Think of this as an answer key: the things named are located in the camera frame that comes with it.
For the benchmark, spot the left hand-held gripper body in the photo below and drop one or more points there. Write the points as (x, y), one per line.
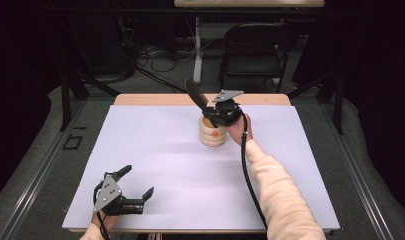
(107, 194)

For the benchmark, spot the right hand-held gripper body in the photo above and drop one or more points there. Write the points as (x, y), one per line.
(227, 113)

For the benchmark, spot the cream ribbed holder cup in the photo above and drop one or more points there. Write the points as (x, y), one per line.
(211, 137)

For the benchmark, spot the black comb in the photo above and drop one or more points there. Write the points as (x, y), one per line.
(196, 93)

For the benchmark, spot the person's right hand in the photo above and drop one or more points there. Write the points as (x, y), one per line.
(241, 131)

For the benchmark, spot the person's left hand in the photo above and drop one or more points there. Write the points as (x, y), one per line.
(105, 221)

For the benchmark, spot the white table mat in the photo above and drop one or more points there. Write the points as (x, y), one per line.
(176, 173)

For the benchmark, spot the wooden table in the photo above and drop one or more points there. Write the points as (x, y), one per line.
(156, 99)

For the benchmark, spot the white desk leg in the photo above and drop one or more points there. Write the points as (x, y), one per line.
(197, 56)

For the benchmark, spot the black folding chair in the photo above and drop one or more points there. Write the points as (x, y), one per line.
(253, 56)

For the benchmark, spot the black metal stand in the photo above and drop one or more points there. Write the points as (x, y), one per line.
(66, 100)
(338, 103)

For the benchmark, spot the white desk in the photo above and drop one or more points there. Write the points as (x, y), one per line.
(250, 3)

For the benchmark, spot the aluminium floor rail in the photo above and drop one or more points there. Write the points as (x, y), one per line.
(40, 173)
(356, 173)

